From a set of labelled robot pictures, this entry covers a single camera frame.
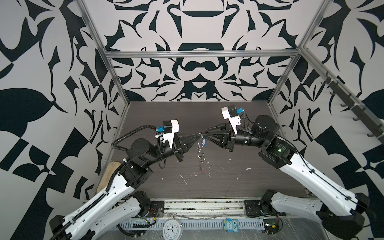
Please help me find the blue owl figure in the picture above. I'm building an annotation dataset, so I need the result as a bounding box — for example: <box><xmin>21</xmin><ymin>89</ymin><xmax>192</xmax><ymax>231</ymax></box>
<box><xmin>223</xmin><ymin>218</ymin><xmax>239</xmax><ymax>233</ymax></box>

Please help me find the round white analog clock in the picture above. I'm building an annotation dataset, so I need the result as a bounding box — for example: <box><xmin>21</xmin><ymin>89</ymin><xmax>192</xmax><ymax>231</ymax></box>
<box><xmin>163</xmin><ymin>219</ymin><xmax>183</xmax><ymax>240</ymax></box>

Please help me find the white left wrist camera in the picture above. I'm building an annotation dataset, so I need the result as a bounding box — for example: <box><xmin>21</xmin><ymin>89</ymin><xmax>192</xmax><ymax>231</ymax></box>
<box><xmin>155</xmin><ymin>120</ymin><xmax>180</xmax><ymax>148</ymax></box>

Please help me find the black wall hook rail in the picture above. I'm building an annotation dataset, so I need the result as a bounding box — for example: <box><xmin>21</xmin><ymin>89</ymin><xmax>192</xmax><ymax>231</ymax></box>
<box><xmin>320</xmin><ymin>72</ymin><xmax>384</xmax><ymax>145</ymax></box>

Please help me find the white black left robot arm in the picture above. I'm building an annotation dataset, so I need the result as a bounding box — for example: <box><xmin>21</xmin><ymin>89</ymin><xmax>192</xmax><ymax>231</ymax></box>
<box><xmin>50</xmin><ymin>134</ymin><xmax>201</xmax><ymax>240</ymax></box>

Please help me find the silver keyring chain with keys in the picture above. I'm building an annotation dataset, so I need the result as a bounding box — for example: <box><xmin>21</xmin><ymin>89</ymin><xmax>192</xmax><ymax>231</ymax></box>
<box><xmin>194</xmin><ymin>131</ymin><xmax>208</xmax><ymax>172</ymax></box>

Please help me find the small electronics board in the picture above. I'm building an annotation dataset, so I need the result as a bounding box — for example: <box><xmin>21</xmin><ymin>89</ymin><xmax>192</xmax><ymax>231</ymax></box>
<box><xmin>263</xmin><ymin>216</ymin><xmax>284</xmax><ymax>235</ymax></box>
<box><xmin>131</xmin><ymin>218</ymin><xmax>157</xmax><ymax>231</ymax></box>

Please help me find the beige wooden brush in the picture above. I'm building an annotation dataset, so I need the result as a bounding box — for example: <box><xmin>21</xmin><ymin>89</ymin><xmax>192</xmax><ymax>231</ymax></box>
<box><xmin>96</xmin><ymin>162</ymin><xmax>121</xmax><ymax>194</ymax></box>

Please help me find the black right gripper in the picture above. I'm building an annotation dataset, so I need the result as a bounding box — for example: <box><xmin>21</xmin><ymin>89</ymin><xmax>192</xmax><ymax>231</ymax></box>
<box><xmin>207</xmin><ymin>121</ymin><xmax>269</xmax><ymax>153</ymax></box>

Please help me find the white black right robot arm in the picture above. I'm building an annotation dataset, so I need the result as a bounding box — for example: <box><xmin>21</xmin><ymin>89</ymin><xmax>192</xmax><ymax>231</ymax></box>
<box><xmin>203</xmin><ymin>115</ymin><xmax>370</xmax><ymax>240</ymax></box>

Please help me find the small electronics board right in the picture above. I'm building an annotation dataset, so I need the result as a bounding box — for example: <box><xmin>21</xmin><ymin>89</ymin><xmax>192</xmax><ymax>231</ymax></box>
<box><xmin>263</xmin><ymin>216</ymin><xmax>284</xmax><ymax>235</ymax></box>

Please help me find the white slotted cable duct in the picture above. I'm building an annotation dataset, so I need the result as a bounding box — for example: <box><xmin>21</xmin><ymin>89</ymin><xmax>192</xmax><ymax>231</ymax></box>
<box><xmin>120</xmin><ymin>219</ymin><xmax>265</xmax><ymax>231</ymax></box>

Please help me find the small electronics board left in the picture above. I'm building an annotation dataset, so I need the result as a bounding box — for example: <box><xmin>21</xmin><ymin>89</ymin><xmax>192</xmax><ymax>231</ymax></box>
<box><xmin>131</xmin><ymin>218</ymin><xmax>157</xmax><ymax>231</ymax></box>

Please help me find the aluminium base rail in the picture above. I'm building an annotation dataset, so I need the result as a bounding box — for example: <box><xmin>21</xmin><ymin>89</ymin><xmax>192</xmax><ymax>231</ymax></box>
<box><xmin>77</xmin><ymin>197</ymin><xmax>331</xmax><ymax>218</ymax></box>

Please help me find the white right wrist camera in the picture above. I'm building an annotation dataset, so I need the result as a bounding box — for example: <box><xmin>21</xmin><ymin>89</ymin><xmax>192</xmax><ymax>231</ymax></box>
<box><xmin>221</xmin><ymin>105</ymin><xmax>244</xmax><ymax>135</ymax></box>

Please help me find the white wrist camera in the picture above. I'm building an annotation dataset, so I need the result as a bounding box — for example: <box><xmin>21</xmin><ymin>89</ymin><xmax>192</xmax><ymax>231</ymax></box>
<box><xmin>221</xmin><ymin>105</ymin><xmax>244</xmax><ymax>135</ymax></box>
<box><xmin>155</xmin><ymin>120</ymin><xmax>180</xmax><ymax>148</ymax></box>

